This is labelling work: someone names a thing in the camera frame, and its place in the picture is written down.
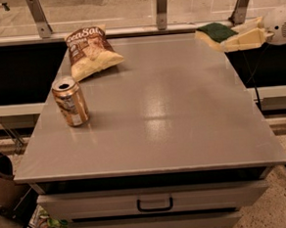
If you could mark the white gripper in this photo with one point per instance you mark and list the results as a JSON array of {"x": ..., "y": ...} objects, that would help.
[{"x": 280, "y": 28}]

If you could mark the green and yellow sponge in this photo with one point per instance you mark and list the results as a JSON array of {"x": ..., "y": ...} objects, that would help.
[{"x": 217, "y": 36}]

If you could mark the orange soda can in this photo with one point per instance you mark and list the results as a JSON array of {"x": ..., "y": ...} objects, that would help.
[{"x": 68, "y": 97}]

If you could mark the sea salt chips bag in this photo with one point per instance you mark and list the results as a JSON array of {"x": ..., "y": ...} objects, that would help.
[{"x": 90, "y": 51}]

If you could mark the grey top drawer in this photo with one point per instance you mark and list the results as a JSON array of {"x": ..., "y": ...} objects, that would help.
[{"x": 123, "y": 202}]

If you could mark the grey drawer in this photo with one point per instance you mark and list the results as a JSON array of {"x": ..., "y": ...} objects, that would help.
[
  {"x": 205, "y": 220},
  {"x": 123, "y": 202}
]

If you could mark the grey lower drawer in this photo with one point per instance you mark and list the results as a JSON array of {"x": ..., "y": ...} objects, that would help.
[{"x": 205, "y": 220}]

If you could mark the brown bin at left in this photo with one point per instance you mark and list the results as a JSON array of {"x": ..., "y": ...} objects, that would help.
[{"x": 10, "y": 192}]

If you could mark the right metal window bracket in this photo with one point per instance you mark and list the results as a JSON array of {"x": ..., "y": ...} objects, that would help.
[{"x": 240, "y": 11}]

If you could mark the metal window bracket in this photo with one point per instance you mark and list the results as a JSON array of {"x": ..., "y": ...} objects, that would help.
[
  {"x": 240, "y": 11},
  {"x": 43, "y": 27},
  {"x": 161, "y": 16}
]

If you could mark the middle metal window bracket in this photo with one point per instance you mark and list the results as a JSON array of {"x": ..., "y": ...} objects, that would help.
[{"x": 161, "y": 16}]

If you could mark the left metal window bracket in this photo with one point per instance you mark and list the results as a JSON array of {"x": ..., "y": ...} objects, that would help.
[{"x": 43, "y": 27}]

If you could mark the black drawer handle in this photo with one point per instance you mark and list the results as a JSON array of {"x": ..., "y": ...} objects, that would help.
[{"x": 155, "y": 205}]

